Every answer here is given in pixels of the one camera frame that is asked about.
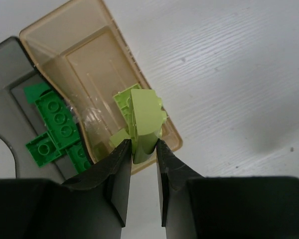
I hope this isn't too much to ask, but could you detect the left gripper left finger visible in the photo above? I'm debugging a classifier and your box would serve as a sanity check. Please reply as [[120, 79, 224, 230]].
[[0, 139, 132, 239]]

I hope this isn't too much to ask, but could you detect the orange transparent container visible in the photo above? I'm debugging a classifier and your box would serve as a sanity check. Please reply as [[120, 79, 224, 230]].
[[19, 0, 182, 173]]

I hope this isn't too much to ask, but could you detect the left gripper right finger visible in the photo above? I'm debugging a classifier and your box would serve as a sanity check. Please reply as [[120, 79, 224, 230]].
[[156, 140, 299, 239]]

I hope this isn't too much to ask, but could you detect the dark green lego plate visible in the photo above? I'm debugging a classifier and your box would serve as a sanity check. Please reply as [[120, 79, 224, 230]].
[[35, 91, 80, 150]]

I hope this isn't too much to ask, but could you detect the green square lego brick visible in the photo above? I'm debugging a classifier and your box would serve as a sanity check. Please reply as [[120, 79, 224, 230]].
[[25, 132, 62, 167]]

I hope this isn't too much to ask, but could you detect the pale yellow lego brick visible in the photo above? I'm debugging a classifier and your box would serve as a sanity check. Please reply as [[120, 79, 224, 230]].
[[109, 128, 130, 149]]

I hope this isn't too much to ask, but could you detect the lime square lego brick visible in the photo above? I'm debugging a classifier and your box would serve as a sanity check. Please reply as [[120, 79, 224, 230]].
[[113, 84, 142, 123]]

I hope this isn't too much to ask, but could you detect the lime curved lego brick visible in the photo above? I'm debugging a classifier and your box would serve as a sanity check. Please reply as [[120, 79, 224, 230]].
[[128, 89, 167, 164]]

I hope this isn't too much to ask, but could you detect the small green wedge lego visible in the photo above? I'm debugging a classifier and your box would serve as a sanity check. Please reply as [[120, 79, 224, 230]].
[[23, 83, 52, 104]]

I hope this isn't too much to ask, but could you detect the grey transparent container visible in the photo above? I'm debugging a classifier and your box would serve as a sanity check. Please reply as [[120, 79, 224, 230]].
[[0, 36, 93, 180]]

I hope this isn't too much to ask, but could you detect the long green lego brick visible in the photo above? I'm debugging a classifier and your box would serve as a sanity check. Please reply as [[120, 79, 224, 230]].
[[65, 142, 91, 173]]

